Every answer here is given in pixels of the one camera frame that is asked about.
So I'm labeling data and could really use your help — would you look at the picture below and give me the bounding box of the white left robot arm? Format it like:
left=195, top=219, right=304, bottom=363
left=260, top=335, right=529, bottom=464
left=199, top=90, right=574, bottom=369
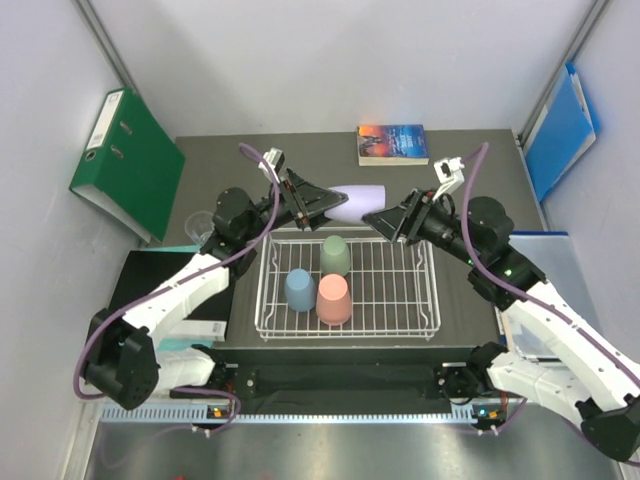
left=73, top=144, right=348, bottom=410

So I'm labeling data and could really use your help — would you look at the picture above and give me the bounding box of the black base bar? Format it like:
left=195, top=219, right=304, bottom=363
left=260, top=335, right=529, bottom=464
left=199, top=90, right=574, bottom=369
left=195, top=345, right=476, bottom=414

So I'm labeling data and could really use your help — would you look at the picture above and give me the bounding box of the clear glass front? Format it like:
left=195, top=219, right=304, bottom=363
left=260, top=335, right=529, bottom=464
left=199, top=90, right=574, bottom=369
left=184, top=211, right=214, bottom=246

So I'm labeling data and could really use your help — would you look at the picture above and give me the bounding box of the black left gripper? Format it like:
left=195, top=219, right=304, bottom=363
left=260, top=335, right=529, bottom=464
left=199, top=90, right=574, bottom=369
left=241, top=167, right=348, bottom=243

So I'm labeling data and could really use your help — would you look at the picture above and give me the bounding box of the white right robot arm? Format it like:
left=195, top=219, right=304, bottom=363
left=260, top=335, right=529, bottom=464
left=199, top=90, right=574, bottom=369
left=363, top=158, right=639, bottom=462

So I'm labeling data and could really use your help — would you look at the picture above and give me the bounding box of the pink plastic cup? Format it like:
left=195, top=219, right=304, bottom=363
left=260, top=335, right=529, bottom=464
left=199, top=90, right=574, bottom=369
left=315, top=274, right=352, bottom=326

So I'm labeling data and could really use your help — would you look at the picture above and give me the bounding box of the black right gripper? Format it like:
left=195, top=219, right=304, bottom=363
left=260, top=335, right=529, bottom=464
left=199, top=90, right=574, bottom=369
left=362, top=188, right=481, bottom=267

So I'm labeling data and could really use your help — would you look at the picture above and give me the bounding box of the purple plastic cup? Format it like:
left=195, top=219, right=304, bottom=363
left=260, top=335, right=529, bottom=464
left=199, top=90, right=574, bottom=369
left=325, top=185, right=386, bottom=224

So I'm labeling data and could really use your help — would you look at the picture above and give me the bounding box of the teal notebook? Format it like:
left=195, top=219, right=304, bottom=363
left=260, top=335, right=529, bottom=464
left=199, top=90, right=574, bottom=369
left=136, top=246, right=231, bottom=351

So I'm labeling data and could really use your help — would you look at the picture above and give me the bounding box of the black book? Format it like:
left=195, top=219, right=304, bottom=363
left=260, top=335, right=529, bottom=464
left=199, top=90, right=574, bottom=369
left=109, top=247, right=235, bottom=351

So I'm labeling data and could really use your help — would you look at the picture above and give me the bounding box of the blue folder on wall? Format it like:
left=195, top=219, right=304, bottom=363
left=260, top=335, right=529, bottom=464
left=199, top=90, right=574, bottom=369
left=524, top=62, right=600, bottom=201

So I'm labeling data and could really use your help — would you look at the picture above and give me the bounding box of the blue plastic cup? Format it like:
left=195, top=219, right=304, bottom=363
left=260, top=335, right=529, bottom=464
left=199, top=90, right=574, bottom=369
left=285, top=268, right=317, bottom=312

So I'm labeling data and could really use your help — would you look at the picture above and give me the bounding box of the green plastic cup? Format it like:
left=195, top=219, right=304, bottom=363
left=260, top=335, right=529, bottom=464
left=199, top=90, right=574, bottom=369
left=320, top=235, right=351, bottom=276

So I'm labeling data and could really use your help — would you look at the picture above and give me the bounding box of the paperback book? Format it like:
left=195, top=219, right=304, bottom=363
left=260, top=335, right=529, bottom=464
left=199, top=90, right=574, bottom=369
left=356, top=124, right=429, bottom=166

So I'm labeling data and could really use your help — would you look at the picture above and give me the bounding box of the white wire dish rack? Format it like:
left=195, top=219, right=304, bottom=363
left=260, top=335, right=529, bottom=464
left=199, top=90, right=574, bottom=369
left=255, top=228, right=441, bottom=340

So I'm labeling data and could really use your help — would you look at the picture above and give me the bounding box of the white cable duct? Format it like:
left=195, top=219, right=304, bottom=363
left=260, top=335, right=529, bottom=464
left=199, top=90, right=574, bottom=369
left=100, top=401, right=504, bottom=425

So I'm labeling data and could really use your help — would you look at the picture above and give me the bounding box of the green ring binder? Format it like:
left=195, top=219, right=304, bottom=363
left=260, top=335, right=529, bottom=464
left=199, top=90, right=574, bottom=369
left=69, top=88, right=185, bottom=243

